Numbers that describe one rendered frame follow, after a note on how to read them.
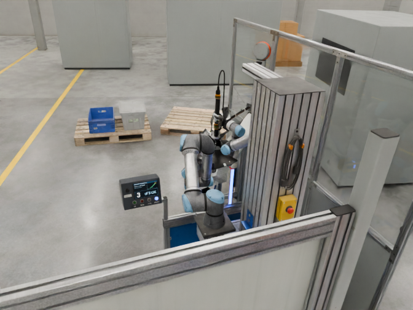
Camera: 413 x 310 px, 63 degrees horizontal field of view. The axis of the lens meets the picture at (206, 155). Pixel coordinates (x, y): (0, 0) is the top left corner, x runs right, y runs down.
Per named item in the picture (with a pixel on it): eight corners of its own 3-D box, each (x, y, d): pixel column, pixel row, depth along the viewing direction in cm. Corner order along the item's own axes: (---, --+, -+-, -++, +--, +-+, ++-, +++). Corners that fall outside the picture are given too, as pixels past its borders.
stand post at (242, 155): (234, 233, 366) (243, 138, 310) (238, 238, 358) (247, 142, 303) (230, 234, 364) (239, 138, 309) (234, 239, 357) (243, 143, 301)
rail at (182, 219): (266, 203, 285) (267, 195, 282) (268, 206, 282) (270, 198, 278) (162, 226, 256) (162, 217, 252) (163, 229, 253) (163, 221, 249)
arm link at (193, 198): (207, 209, 207) (201, 130, 228) (183, 210, 205) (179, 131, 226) (205, 213, 218) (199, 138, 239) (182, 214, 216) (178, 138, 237)
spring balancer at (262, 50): (255, 58, 312) (251, 59, 306) (257, 39, 304) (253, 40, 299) (271, 60, 304) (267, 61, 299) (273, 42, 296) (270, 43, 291)
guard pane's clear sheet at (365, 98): (230, 108, 417) (236, 21, 368) (395, 248, 212) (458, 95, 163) (230, 109, 416) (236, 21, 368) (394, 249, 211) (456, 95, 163)
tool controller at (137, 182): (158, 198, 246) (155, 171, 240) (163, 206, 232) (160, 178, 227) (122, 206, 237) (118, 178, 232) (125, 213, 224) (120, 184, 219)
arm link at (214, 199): (225, 214, 214) (226, 197, 207) (204, 216, 212) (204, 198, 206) (222, 203, 224) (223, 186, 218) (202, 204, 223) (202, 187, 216)
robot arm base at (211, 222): (228, 226, 219) (229, 214, 214) (206, 231, 215) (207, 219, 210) (220, 212, 232) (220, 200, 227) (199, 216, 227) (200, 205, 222)
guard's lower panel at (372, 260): (225, 172, 466) (230, 111, 422) (362, 344, 255) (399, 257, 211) (224, 172, 465) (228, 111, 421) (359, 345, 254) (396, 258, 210)
